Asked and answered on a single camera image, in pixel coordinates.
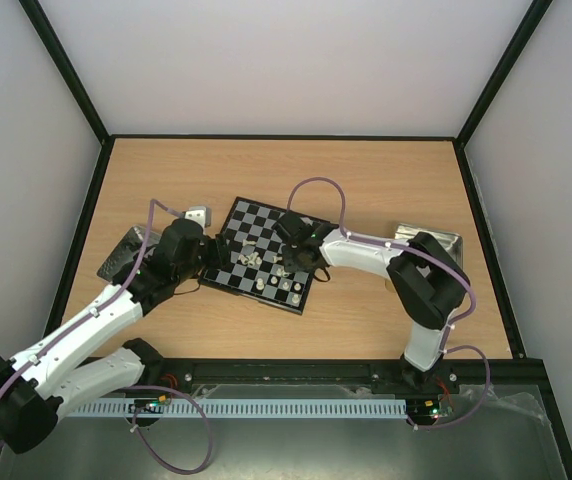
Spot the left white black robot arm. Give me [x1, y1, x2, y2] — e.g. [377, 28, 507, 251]
[0, 214, 230, 454]

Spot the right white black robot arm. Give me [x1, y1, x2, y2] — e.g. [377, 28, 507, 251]
[274, 211, 473, 392]

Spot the white chess piece cluster centre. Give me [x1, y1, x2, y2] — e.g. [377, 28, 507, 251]
[238, 239, 262, 266]

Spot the black and grey chessboard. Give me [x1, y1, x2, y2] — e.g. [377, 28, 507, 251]
[199, 197, 315, 315]

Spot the left metal tray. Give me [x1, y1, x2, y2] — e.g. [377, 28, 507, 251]
[96, 225, 146, 282]

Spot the metal tray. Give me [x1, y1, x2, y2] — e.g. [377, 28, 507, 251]
[391, 222, 465, 266]
[96, 225, 146, 282]

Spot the right metal tray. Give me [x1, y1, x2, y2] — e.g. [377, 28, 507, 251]
[391, 222, 465, 266]

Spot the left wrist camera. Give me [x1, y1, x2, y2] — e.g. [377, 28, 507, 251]
[183, 205, 212, 229]

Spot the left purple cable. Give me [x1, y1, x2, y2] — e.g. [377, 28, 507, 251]
[0, 198, 187, 451]

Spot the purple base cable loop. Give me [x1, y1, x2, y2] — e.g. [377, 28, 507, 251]
[125, 384, 213, 474]

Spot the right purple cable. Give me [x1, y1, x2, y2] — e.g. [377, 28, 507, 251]
[286, 177, 478, 357]

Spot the light blue cable duct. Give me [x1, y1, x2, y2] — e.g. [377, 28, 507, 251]
[70, 398, 407, 420]

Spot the black aluminium frame rail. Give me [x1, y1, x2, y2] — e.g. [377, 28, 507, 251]
[115, 358, 547, 397]

